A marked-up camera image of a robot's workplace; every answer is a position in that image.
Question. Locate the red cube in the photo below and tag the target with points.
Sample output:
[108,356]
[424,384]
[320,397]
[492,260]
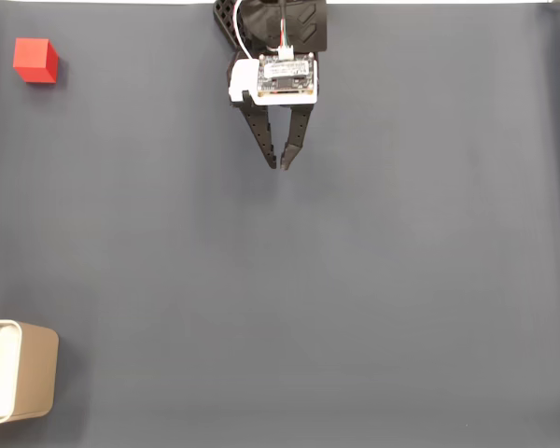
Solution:
[35,58]

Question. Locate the beige box with white rim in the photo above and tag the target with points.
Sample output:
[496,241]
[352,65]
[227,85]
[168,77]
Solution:
[37,373]

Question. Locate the dark blue table mat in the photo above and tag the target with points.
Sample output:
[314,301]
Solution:
[308,280]

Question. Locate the white wrist camera board mount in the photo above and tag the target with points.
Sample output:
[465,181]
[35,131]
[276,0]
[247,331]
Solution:
[242,79]

